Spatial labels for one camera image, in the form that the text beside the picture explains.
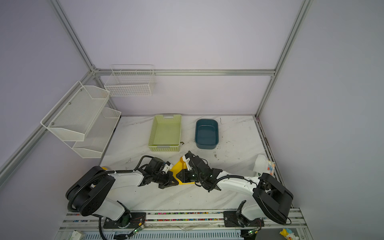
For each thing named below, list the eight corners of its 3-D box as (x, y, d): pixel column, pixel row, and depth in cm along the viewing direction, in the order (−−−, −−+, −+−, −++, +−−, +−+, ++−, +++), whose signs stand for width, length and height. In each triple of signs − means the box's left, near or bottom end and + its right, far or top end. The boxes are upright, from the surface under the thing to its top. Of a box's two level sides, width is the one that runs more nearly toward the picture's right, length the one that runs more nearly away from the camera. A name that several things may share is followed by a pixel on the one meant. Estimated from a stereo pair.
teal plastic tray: (195, 149, 103) (195, 144, 98) (195, 123, 118) (195, 118, 114) (219, 149, 103) (220, 144, 98) (216, 123, 118) (217, 118, 114)
